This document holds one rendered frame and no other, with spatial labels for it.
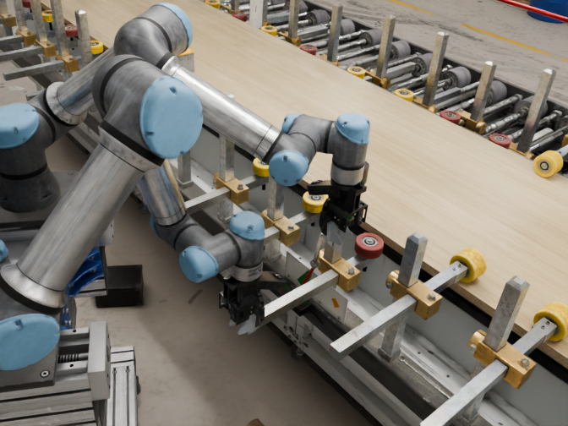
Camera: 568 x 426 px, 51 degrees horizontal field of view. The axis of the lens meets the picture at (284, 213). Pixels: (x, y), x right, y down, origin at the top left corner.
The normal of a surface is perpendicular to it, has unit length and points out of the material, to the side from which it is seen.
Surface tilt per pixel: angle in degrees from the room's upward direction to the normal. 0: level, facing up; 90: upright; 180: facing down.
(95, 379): 90
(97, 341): 0
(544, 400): 90
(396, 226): 0
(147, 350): 0
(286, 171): 90
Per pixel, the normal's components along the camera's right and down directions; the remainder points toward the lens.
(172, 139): 0.74, 0.36
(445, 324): -0.76, 0.35
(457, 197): 0.06, -0.80
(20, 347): 0.59, 0.57
